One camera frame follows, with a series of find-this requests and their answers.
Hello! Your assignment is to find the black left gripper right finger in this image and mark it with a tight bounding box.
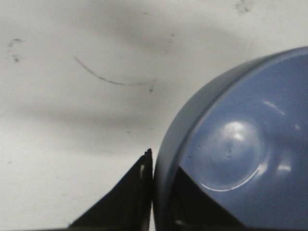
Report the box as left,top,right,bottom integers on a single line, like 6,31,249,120
171,168,245,229

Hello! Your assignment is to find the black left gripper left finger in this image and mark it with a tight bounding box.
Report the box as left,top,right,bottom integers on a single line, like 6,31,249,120
68,149,153,229

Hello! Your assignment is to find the blue bowl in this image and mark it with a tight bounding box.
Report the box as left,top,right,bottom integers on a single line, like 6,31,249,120
154,47,308,231

